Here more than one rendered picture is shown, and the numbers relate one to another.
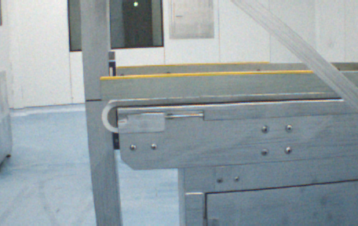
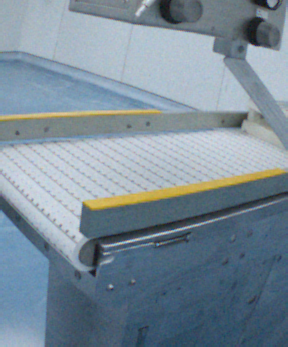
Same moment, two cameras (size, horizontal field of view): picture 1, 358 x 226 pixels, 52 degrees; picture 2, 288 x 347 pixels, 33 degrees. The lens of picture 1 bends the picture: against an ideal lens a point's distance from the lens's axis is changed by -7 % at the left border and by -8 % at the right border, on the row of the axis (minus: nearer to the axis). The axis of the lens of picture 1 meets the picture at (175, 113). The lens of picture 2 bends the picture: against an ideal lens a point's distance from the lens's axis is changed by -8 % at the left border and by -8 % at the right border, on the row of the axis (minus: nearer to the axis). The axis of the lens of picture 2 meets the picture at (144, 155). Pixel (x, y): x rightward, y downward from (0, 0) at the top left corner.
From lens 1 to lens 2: 0.45 m
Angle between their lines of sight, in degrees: 41
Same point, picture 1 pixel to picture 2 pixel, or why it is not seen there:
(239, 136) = (211, 251)
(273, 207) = (195, 303)
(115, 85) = (109, 217)
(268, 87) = (250, 195)
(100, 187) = not seen: outside the picture
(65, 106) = not seen: outside the picture
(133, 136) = (112, 275)
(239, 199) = (170, 304)
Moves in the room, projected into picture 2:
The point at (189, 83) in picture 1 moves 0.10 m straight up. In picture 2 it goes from (188, 202) to (209, 114)
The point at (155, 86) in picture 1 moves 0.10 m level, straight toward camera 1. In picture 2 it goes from (153, 212) to (223, 255)
